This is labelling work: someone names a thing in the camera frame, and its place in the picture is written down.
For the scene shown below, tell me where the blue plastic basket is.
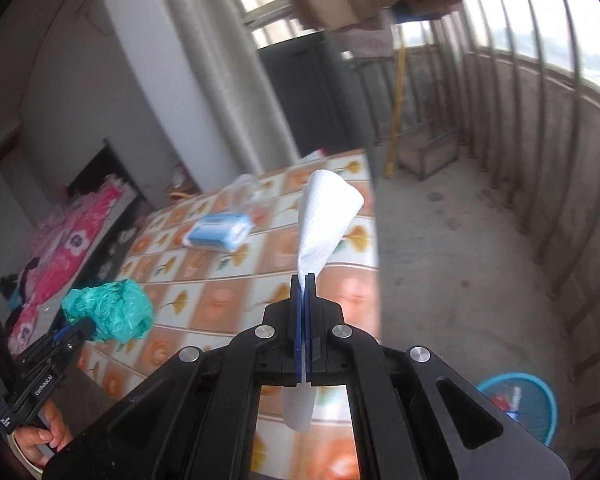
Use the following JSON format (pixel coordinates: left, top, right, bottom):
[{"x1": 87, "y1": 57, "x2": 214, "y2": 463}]
[{"x1": 475, "y1": 372, "x2": 558, "y2": 448}]

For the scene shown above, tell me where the person's left hand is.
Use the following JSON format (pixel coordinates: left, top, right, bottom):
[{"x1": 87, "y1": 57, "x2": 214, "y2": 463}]
[{"x1": 7, "y1": 400, "x2": 73, "y2": 468}]

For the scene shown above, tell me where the light blue carton box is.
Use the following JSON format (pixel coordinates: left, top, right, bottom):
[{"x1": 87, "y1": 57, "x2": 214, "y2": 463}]
[{"x1": 182, "y1": 212, "x2": 253, "y2": 253}]

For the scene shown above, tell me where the mauve hanging cloth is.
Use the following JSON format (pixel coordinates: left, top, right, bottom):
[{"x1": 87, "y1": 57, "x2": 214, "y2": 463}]
[{"x1": 330, "y1": 15, "x2": 396, "y2": 61}]

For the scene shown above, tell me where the green plastic bag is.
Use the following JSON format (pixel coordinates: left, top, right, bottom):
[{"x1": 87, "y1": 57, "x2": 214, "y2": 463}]
[{"x1": 61, "y1": 280, "x2": 155, "y2": 345}]

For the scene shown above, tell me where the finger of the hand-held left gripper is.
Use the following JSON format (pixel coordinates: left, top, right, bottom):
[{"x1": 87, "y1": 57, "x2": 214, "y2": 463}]
[{"x1": 50, "y1": 317, "x2": 97, "y2": 356}]

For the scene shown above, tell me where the white paper tissue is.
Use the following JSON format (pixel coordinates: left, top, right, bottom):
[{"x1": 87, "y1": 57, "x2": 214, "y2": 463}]
[{"x1": 282, "y1": 169, "x2": 366, "y2": 433}]

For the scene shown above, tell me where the metal window grille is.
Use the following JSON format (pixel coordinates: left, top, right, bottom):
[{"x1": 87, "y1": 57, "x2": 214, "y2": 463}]
[{"x1": 455, "y1": 0, "x2": 600, "y2": 431}]

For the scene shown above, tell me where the dark cloth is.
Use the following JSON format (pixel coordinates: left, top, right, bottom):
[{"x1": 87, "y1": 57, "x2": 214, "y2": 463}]
[{"x1": 0, "y1": 259, "x2": 42, "y2": 311}]

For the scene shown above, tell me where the grey curtain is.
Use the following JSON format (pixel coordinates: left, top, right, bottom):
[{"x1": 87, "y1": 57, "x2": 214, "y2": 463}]
[{"x1": 150, "y1": 0, "x2": 303, "y2": 178}]

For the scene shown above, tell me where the yellow pole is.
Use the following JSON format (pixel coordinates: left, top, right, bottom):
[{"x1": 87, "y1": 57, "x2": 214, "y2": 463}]
[{"x1": 384, "y1": 42, "x2": 407, "y2": 178}]

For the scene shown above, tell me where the pink flowered blanket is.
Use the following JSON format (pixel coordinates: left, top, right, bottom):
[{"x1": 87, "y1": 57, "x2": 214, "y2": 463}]
[{"x1": 7, "y1": 182, "x2": 141, "y2": 356}]

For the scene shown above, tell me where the dark glass door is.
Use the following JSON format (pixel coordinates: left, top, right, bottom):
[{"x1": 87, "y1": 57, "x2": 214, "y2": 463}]
[{"x1": 257, "y1": 32, "x2": 366, "y2": 161}]

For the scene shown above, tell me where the clear plastic cup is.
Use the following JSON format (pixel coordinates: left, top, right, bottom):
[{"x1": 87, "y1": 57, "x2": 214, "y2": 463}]
[{"x1": 227, "y1": 174, "x2": 266, "y2": 211}]

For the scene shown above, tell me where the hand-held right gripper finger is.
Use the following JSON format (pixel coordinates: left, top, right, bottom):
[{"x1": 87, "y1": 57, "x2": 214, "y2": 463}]
[
  {"x1": 305, "y1": 272, "x2": 571, "y2": 480},
  {"x1": 42, "y1": 272, "x2": 306, "y2": 480}
]

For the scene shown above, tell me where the tile patterned tablecloth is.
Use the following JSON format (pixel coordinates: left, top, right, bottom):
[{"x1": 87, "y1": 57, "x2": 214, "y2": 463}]
[{"x1": 75, "y1": 149, "x2": 381, "y2": 480}]

